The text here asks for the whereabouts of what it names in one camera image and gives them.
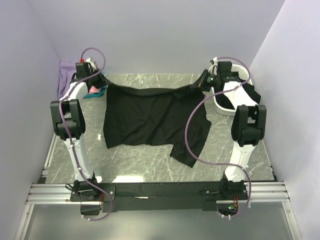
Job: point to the black t-shirt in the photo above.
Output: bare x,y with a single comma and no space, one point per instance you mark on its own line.
155,117
245,95

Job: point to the white perforated laundry basket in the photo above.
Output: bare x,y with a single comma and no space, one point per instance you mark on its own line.
243,77

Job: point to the black t-shirt in basket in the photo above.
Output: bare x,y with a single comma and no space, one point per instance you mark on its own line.
245,95

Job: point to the folded lavender t-shirt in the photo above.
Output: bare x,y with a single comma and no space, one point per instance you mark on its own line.
66,71

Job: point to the folded pink t-shirt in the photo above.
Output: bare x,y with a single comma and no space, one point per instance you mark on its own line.
94,88

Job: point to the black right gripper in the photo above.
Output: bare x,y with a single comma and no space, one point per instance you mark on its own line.
202,85

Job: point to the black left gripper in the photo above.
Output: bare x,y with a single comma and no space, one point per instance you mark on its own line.
94,71

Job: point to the aluminium extrusion rail frame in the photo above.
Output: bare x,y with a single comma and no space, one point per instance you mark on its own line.
50,215

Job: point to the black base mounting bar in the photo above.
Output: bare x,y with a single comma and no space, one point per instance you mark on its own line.
149,196

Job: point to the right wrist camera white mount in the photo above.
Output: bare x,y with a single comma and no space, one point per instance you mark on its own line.
214,64

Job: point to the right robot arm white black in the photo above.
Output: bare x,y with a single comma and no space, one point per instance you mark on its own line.
247,130

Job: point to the folded teal t-shirt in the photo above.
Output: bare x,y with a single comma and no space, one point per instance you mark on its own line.
103,85

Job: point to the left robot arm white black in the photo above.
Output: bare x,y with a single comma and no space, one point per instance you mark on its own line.
69,124

